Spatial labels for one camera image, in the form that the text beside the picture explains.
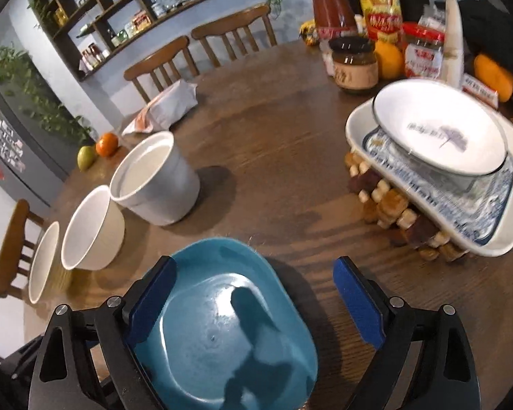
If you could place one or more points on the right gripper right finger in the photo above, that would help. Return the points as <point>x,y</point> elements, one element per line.
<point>363,302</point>

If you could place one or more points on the orange tangerine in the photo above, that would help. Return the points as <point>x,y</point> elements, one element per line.
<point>107,145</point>

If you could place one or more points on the trailing green plant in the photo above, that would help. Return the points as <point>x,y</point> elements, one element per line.
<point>22,85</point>

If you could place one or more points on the grey refrigerator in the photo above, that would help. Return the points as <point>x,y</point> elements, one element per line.
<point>33,163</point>

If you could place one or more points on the round wooden dining table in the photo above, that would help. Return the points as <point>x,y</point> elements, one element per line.
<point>267,141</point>

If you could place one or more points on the yellow snack packet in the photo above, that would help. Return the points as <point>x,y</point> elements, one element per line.
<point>308,33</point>

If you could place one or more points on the tall white cup bowl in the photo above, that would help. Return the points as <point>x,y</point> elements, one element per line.
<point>155,181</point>

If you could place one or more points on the white rectangular patterned dish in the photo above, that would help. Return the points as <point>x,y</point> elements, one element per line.
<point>476,213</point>

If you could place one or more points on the medium white bowl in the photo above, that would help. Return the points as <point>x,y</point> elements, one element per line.
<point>94,233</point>

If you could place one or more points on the red lid chili jar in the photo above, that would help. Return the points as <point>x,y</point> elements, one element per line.
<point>423,51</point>

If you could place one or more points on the white snack bag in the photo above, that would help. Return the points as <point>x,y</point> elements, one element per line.
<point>166,109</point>

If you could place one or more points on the orange persimmon fruit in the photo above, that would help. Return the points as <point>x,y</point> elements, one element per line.
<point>493,75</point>

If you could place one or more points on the blue square plate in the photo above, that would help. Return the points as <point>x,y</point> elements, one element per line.
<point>229,336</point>

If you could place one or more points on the wooden chair back left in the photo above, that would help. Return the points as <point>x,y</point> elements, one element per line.
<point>161,68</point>

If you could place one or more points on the wooden chair back right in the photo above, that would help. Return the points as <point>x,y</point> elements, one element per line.
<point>231,25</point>

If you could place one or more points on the black jacket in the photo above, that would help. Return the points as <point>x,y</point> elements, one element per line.
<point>488,31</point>

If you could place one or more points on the wooden chair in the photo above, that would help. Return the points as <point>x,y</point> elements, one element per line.
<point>231,25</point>
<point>161,68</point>
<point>11,253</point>

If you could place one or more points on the green pear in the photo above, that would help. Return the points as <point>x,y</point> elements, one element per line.
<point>86,157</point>

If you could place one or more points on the dark wooden wall shelf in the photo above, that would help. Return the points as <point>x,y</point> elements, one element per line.
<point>88,33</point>

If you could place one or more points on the orange fruit behind jars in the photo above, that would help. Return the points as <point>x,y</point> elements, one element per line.
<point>390,60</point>

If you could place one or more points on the yellow cap oil bottle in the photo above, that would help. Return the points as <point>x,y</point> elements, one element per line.
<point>383,19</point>

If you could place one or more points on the wide white bowl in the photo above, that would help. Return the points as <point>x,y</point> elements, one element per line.
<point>43,262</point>

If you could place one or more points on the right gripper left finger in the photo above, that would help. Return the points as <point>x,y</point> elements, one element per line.
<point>146,298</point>

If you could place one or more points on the wooden bead trivet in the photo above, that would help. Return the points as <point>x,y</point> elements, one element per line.
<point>388,207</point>

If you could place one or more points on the red sauce bottle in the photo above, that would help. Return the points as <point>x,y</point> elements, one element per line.
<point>334,18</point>

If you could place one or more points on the white round plate bowl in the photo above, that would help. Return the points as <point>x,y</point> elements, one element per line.
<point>441,126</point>

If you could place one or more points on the dark lid sauce jar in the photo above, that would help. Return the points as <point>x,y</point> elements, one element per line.
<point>355,64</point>

